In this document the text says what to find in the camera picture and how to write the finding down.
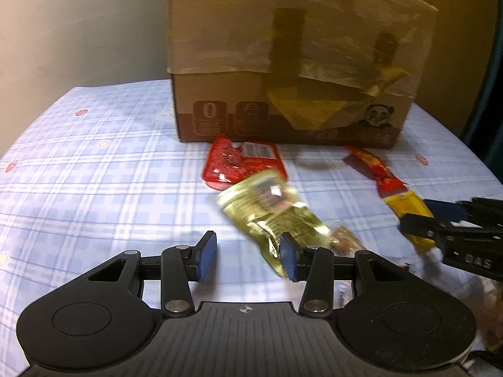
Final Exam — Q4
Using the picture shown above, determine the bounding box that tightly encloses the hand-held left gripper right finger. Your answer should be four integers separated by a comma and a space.
279, 231, 410, 318

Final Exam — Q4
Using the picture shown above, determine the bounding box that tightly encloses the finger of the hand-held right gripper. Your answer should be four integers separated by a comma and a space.
398, 212, 474, 246
423, 198, 484, 221

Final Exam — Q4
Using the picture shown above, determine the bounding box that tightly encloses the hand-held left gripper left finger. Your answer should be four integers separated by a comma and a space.
88, 230, 218, 317

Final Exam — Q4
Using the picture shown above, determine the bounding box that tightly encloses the small yellow snack packet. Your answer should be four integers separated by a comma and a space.
384, 189, 438, 253

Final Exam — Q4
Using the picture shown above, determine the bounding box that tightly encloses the gold foil snack packet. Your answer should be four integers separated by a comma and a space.
216, 170, 335, 280

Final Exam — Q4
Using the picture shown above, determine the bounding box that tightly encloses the brown cardboard box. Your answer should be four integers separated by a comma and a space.
167, 0, 439, 150

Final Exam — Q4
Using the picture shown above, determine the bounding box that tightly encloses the white wrapper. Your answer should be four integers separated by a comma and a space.
409, 245, 445, 280

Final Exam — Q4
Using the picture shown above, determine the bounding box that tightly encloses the small brown snack piece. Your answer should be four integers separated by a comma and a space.
331, 225, 367, 257

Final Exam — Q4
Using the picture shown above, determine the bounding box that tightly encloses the long red snack packet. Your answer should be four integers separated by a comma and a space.
344, 146, 408, 198

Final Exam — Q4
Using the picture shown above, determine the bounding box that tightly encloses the red flat snack packet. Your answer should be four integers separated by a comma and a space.
201, 136, 288, 191

